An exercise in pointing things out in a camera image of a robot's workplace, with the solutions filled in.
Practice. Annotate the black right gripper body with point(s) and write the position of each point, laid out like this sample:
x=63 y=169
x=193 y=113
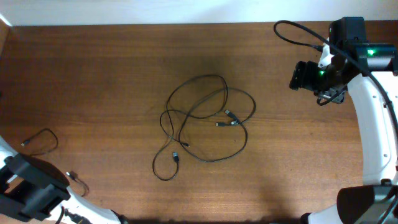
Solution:
x=318 y=78

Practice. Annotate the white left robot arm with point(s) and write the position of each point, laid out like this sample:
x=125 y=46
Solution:
x=35 y=189

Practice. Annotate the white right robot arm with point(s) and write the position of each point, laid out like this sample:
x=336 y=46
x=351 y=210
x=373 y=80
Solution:
x=367 y=72

